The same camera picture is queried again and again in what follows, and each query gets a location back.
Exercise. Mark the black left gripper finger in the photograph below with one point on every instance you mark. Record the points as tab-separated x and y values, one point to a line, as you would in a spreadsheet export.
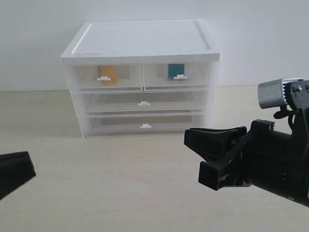
16	169

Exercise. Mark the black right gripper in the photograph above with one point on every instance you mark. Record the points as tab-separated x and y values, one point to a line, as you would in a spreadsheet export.
260	156

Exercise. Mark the white bottle blue label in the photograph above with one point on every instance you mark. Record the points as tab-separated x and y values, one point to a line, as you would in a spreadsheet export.
180	71

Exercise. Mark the yellow cheese block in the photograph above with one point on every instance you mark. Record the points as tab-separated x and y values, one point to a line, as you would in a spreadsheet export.
107	75

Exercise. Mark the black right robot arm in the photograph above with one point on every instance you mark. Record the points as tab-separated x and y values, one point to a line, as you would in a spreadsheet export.
260	156

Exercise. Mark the clear bottom wide drawer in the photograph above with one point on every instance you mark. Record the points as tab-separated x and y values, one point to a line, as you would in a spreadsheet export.
162	122

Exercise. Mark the clear wide drawer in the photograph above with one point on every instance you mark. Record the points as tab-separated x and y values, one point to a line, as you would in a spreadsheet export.
162	122
143	101

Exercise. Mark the clear middle wide drawer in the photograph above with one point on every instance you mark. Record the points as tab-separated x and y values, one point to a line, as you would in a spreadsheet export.
143	101

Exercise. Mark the white plastic drawer cabinet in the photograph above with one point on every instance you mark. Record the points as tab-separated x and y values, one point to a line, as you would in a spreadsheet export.
140	43

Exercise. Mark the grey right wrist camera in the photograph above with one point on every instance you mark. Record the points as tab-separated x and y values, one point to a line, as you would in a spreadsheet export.
290	96

